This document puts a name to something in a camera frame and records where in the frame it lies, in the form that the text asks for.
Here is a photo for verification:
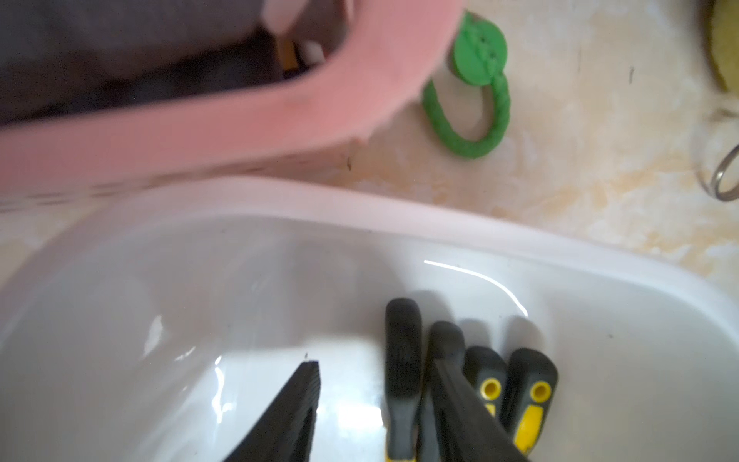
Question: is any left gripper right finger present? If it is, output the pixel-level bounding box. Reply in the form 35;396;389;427
431;359;527;462

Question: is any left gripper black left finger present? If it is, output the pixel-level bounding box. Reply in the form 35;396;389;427
226;361;321;462

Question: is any yellow black file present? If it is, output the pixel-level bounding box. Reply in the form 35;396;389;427
417;321;466;462
463;346;507;420
384;298;423;461
502;348;559;456

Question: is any white plastic storage box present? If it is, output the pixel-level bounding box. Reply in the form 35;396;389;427
1;178;738;461

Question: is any green carabiner clip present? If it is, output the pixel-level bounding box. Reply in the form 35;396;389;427
421;12;511;159

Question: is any pink plastic basket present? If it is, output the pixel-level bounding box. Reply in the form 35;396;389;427
1;1;465;199

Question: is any yellow round keychain toy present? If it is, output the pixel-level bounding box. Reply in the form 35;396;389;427
699;0;738;202

